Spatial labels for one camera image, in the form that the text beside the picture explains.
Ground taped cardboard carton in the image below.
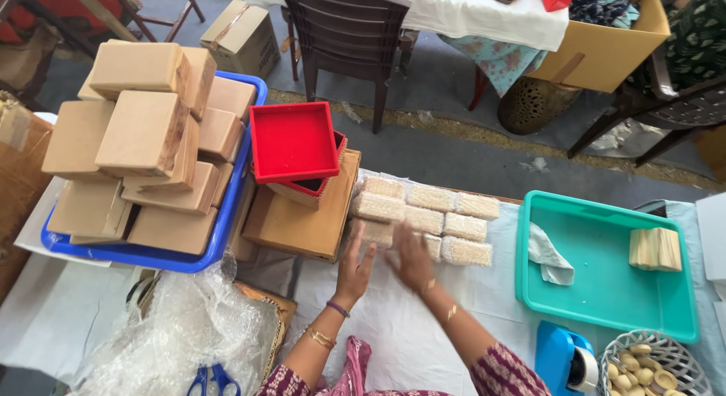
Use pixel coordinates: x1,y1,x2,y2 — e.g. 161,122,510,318
200,0,281,81

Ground black flat device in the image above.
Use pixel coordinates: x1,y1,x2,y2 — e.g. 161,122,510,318
633,199,669,218

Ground clear tape roll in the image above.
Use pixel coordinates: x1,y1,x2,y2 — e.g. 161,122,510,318
567,346,600,394

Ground large worn brown carton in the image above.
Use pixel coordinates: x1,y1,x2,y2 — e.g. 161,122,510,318
0,92,54,303

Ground heap of pale wooden knobs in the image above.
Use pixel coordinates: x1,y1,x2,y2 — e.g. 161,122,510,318
607,343,690,396

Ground perforated brass pot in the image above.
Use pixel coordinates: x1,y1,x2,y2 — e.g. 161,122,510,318
498,75,583,136

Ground floral fabric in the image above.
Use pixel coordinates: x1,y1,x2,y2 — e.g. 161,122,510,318
569,0,642,29

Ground maroon patterned clothing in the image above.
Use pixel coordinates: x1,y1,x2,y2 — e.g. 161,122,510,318
256,336,552,396

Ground wooden frame furniture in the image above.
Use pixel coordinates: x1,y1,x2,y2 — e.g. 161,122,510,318
0,0,206,59

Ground large yellow cardboard carton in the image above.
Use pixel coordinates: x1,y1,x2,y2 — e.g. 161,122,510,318
527,0,672,94

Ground table with white cloth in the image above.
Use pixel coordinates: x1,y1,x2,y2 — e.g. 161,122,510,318
233,0,569,98

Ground gold chain bracelet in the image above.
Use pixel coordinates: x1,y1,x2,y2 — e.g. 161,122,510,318
303,326,338,351

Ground blue tape dispenser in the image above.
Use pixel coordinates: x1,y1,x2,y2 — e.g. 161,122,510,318
534,320,596,396

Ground person's right hand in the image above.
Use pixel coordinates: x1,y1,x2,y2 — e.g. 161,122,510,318
386,220,437,296

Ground open brown carton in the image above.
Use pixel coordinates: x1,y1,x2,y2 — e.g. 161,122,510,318
233,280,297,380

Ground brown plastic chair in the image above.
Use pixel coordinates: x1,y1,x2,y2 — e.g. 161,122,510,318
276,0,420,135

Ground white wire basket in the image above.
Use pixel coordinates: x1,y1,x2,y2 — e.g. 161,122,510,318
597,329,714,396

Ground teal plastic tray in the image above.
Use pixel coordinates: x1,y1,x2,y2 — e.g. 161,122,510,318
515,190,701,345

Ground dark wooden chair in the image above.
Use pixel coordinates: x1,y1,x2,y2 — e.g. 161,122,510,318
567,44,726,169

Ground woven basket with red lining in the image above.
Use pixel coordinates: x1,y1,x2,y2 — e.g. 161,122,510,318
252,130,348,210

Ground white paper sheet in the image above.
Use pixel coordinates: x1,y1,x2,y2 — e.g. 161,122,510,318
695,192,726,283

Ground flat brown cardboard box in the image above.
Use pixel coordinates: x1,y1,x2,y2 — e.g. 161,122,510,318
242,149,362,263

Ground pile of brown boxes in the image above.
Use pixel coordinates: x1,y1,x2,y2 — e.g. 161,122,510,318
41,40,258,256

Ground white crumpled cloth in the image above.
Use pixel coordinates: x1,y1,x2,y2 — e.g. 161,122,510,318
527,222,575,287

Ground heap of clear bubble wrap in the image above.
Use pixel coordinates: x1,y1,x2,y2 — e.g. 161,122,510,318
68,254,281,396

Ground person's left hand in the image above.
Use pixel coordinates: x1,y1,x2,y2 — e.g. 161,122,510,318
334,221,378,307

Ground group of bubble-wrapped packets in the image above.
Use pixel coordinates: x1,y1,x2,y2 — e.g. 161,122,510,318
347,175,501,267

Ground white table cloth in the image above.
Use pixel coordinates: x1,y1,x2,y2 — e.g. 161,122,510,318
0,169,726,396

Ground blue plastic tray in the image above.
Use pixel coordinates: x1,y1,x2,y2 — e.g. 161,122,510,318
41,71,268,273

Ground blue handled scissors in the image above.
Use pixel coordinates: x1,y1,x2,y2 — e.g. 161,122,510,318
187,363,242,396

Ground bundle of pale wooden sticks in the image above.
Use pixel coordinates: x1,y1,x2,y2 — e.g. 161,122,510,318
628,227,683,272

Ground red velvet tray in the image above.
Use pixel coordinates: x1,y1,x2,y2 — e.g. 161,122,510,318
250,102,341,185

